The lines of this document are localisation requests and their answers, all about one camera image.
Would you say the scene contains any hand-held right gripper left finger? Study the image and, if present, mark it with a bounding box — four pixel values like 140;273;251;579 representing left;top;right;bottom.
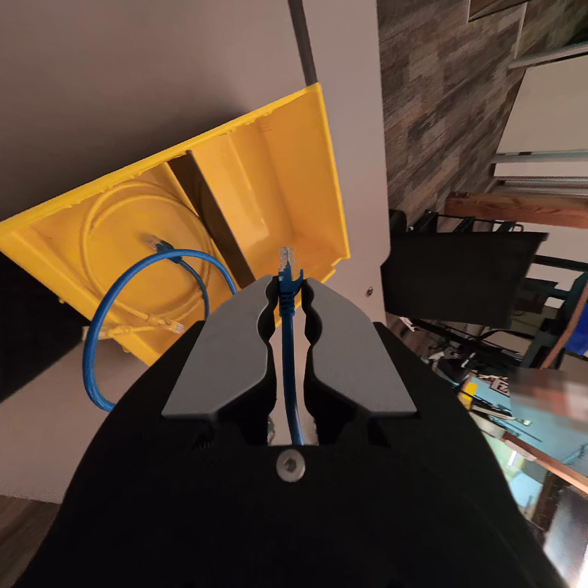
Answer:
161;274;280;420

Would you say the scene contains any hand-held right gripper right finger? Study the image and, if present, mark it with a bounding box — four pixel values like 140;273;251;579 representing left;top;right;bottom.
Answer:
301;277;419;419

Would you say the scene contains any yellow ethernet cable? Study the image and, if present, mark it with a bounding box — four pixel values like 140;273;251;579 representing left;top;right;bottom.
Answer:
80;180;217;341

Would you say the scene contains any blue ethernet cable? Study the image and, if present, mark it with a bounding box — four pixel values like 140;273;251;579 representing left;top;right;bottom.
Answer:
83;246;305;447

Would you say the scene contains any yellow plastic bin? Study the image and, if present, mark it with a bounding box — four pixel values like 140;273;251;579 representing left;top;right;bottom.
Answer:
0;83;351;366

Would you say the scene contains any black chair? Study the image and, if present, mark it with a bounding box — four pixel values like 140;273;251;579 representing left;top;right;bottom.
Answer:
381;209;549;329

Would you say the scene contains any black divider panel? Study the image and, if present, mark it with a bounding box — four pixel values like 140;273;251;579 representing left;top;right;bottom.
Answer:
166;151;256;288

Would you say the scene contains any brown wooden post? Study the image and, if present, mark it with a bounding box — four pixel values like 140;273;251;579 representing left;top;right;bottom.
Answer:
445;192;588;229

